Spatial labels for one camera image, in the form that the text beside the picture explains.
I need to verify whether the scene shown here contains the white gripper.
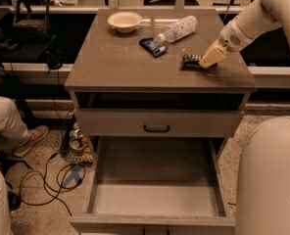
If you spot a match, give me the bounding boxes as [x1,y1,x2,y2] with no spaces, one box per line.
[199,19,253,69]

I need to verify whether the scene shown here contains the black rxbar chocolate bar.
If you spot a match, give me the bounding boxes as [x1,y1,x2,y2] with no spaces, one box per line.
[181,53,218,71]

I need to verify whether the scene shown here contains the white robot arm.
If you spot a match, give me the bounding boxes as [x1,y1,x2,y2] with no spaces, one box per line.
[200,0,290,235]

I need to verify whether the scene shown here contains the grey drawer cabinet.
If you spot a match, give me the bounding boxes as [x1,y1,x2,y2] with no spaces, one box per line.
[64,8,260,235]

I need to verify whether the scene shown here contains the closed grey top drawer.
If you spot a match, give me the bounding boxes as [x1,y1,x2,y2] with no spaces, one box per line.
[74,110,243,138]

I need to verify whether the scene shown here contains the open grey middle drawer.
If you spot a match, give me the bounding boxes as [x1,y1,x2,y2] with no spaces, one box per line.
[70,137,235,235]

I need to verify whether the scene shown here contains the clear plastic water bottle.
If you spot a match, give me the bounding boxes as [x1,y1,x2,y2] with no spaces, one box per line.
[156,16,198,43]

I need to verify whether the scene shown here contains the blue snack packet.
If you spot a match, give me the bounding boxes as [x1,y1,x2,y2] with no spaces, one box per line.
[139,37,168,58]

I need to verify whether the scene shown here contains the white ceramic bowl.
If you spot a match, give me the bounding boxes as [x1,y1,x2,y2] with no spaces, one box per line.
[107,12,142,33]

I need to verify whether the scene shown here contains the black chair with bag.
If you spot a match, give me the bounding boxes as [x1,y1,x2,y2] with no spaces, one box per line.
[0,0,62,70]

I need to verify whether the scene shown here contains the tan shoe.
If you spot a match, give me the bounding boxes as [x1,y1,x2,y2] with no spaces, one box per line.
[13,125,49,158]

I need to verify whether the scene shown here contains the person leg beige trousers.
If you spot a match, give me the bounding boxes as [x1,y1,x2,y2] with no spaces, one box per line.
[0,97,30,146]

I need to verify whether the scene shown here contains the black office chair base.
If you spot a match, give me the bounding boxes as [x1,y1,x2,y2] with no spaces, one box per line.
[0,151,30,211]

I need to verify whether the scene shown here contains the black top drawer handle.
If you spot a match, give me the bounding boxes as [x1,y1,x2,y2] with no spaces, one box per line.
[143,124,170,133]

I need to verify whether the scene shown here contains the wire basket with cans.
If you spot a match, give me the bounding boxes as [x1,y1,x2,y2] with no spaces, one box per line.
[54,116,93,164]

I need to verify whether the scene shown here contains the black floor cable left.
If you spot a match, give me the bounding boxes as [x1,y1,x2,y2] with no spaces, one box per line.
[19,150,87,217]

